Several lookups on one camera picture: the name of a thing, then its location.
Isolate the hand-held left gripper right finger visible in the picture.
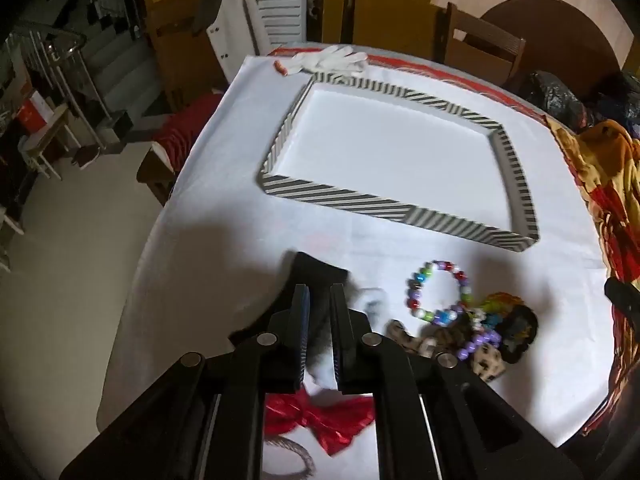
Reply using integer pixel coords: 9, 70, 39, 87
330, 284, 584, 480

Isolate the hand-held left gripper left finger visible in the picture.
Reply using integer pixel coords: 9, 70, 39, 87
59, 284, 312, 480

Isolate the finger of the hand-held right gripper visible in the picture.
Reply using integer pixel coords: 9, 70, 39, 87
604, 276, 640, 318

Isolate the black cloth hair band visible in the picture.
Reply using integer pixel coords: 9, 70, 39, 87
229, 251, 351, 361

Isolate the leopard print bow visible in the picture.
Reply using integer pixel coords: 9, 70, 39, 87
386, 320, 436, 358
470, 345, 506, 386

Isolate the red shiny bow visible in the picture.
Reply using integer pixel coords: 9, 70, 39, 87
264, 392, 376, 457

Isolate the multicolour bead bracelet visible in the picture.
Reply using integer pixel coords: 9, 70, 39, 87
406, 260, 475, 325

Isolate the black scrunchie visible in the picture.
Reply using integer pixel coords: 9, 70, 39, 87
497, 305, 540, 365

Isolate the grey rope bracelet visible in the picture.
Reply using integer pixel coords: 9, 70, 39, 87
264, 435, 317, 478

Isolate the purple bead bracelet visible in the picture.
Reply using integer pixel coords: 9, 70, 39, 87
455, 327, 501, 361

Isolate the striped cardboard tray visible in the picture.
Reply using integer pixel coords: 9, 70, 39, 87
257, 71, 542, 253

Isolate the floral yellow red blanket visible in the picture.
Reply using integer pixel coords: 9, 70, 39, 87
545, 115, 640, 436

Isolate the white tablecloth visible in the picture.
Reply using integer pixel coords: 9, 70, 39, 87
97, 42, 616, 448

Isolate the dark plastic bag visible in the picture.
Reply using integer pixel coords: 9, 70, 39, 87
590, 70, 640, 126

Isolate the black plastic bag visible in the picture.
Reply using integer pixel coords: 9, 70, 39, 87
520, 70, 586, 126

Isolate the red seat cushion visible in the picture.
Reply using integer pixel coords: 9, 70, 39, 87
155, 92, 226, 171

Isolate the white glove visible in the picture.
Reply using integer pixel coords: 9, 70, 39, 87
291, 45, 369, 78

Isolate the round wooden table top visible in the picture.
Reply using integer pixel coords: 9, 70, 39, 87
480, 0, 635, 73

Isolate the brown wooden chair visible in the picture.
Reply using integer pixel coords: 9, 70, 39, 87
442, 2, 527, 86

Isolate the red table cover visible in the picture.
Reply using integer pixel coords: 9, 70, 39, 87
270, 45, 551, 121

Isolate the white jacket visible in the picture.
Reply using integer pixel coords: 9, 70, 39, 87
206, 0, 271, 83

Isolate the small wooden stool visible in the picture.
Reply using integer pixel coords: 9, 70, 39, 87
20, 105, 71, 181

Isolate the yellow wooden cabinet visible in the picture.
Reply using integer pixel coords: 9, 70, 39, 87
320, 0, 441, 56

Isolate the white louvered door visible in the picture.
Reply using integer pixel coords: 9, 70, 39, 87
255, 0, 307, 51

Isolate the red box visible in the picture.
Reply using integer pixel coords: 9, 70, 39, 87
20, 90, 53, 131

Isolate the metal stair railing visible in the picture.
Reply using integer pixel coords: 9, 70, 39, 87
7, 20, 108, 151

